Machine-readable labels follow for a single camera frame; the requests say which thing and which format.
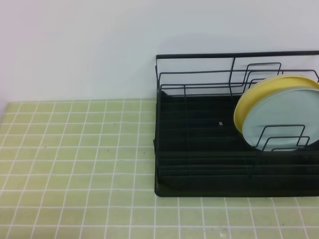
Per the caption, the black wire dish rack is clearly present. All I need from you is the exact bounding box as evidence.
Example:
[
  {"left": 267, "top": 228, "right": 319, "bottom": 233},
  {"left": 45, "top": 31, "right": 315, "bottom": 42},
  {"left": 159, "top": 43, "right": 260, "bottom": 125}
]
[{"left": 155, "top": 50, "right": 319, "bottom": 180}]

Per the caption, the yellow plate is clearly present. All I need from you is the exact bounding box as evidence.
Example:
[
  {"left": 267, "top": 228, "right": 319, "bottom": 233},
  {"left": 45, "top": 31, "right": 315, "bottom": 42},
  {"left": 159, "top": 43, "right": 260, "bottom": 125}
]
[{"left": 233, "top": 75, "right": 319, "bottom": 132}]

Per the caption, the black drip tray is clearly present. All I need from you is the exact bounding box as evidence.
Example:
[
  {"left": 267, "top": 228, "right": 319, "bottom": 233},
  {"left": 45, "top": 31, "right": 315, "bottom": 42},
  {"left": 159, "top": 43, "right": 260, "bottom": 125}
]
[{"left": 154, "top": 92, "right": 319, "bottom": 197}]

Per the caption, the light blue plate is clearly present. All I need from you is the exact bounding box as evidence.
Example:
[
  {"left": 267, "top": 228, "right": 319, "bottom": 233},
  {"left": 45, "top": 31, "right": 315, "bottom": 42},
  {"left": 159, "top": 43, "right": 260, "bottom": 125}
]
[{"left": 242, "top": 87, "right": 319, "bottom": 151}]

